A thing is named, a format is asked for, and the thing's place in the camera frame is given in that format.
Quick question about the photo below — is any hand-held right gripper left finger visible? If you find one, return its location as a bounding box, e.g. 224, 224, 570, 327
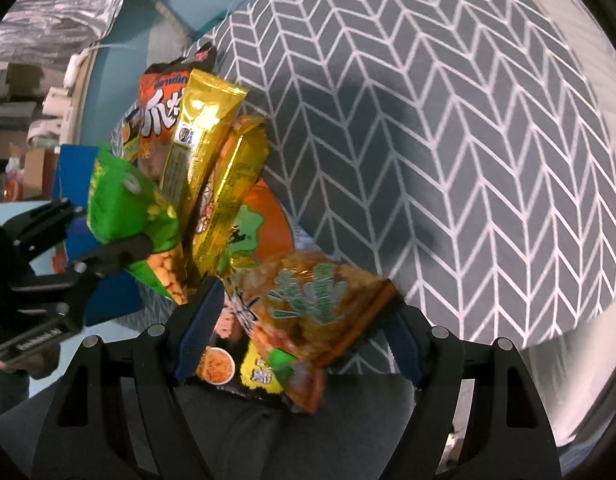
32, 276, 226, 480

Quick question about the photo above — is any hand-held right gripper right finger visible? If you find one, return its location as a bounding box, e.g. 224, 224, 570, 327
384, 306, 561, 480

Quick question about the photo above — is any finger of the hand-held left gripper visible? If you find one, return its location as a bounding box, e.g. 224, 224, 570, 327
10, 236, 153, 311
0, 199, 86, 261

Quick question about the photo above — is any black snack packet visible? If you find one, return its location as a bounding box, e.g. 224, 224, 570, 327
195, 280, 301, 403

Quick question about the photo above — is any green peanut snack packet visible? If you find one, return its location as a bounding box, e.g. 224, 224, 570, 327
85, 142, 191, 306

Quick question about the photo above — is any blue cardboard box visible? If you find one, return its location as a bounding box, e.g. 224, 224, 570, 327
50, 144, 148, 328

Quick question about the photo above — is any clear orange snack packet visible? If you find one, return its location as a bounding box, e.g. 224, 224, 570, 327
233, 252, 401, 413

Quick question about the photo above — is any orange green snack packet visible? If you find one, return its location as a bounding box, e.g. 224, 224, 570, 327
228, 180, 296, 271

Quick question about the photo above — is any yellow orange printed snack packet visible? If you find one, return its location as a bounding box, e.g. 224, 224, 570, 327
190, 115, 269, 278

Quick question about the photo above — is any orange snack bag white lettering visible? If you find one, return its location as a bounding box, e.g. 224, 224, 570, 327
122, 42, 219, 181

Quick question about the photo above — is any gold foil snack packet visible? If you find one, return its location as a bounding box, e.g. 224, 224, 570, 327
160, 69, 249, 233

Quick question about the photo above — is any person's left hand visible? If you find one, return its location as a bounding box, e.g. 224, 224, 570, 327
0, 340, 61, 381

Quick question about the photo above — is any brown cardboard box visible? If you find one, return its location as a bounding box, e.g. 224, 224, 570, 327
22, 147, 58, 201

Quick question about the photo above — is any white power strip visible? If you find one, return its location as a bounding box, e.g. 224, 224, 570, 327
62, 42, 133, 88

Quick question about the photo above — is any grey chevron cloth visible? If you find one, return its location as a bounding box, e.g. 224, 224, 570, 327
138, 0, 616, 376

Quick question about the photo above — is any silver foil sheet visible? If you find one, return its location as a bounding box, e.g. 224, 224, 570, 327
0, 0, 143, 68

